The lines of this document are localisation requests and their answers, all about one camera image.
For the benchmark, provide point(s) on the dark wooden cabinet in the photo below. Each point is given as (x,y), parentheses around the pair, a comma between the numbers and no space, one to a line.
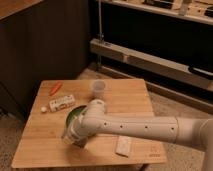
(48,41)

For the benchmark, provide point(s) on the metal pole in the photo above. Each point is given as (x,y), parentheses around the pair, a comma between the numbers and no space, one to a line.
(99,65)

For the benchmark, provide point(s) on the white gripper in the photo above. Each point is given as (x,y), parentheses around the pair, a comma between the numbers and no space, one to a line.
(72,134)

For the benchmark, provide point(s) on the translucent plastic cup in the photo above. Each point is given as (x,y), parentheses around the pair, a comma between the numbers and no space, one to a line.
(98,88)

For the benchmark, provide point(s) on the orange carrot toy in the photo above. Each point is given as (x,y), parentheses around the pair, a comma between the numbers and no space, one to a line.
(55,88)

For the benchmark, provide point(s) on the wooden table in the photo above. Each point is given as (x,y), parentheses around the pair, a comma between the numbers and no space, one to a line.
(41,145)

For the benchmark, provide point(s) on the white glue bottle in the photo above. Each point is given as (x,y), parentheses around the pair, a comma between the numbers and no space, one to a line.
(59,104)

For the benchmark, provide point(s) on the green bowl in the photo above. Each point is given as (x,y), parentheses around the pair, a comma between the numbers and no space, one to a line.
(74,113)

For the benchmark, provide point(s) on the wooden shelf beam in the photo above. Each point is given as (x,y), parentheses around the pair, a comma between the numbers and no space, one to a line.
(150,63)

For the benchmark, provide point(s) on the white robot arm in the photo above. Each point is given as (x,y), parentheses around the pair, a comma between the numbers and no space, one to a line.
(190,132)

